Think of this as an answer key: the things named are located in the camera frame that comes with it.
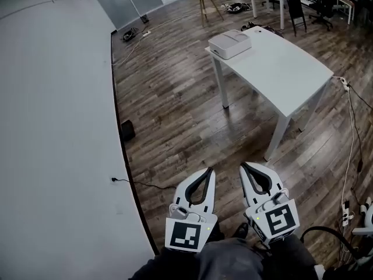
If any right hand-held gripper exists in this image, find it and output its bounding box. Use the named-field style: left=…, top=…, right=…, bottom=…
left=239, top=162, right=301, bottom=245

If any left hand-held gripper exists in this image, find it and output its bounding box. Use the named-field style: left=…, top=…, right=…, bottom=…
left=164, top=167, right=219, bottom=254

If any person's left forearm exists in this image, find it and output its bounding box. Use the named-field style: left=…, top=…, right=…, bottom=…
left=128, top=245, right=205, bottom=280

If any person's right forearm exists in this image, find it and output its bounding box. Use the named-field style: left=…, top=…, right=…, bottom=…
left=266, top=234, right=320, bottom=280

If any person's grey clothed torso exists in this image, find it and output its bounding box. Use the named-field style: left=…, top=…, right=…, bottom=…
left=198, top=237, right=272, bottom=280

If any black floor box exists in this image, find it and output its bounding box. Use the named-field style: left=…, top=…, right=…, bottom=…
left=120, top=120, right=136, bottom=142

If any white round device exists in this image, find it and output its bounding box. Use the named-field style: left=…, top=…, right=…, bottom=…
left=351, top=196, right=373, bottom=239

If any white desk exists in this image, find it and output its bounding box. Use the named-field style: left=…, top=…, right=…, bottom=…
left=205, top=26, right=335, bottom=162

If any black backpack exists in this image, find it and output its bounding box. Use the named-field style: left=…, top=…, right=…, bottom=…
left=320, top=254, right=373, bottom=280

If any grey compartment tray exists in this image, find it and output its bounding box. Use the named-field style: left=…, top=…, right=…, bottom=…
left=207, top=29, right=252, bottom=60

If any black folding chair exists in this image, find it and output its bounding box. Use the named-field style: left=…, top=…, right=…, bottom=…
left=284, top=0, right=308, bottom=37

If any black office chair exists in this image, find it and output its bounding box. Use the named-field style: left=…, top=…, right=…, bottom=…
left=308, top=0, right=336, bottom=32

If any small white side table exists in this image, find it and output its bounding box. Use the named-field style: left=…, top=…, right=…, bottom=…
left=335, top=0, right=356, bottom=26

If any black hose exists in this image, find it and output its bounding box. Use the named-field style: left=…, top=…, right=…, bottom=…
left=300, top=225, right=362, bottom=261

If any black wall plug cable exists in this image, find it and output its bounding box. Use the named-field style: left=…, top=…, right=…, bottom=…
left=110, top=177, right=177, bottom=190

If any white power cable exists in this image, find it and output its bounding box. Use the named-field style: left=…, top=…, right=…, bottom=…
left=332, top=75, right=356, bottom=212

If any black floor cable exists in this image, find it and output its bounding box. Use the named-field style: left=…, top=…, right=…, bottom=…
left=347, top=82, right=373, bottom=192

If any long white floor cable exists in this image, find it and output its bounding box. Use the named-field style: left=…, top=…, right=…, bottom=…
left=112, top=14, right=192, bottom=67

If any round black cable-filled bag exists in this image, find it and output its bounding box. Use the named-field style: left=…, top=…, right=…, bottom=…
left=226, top=1, right=252, bottom=15

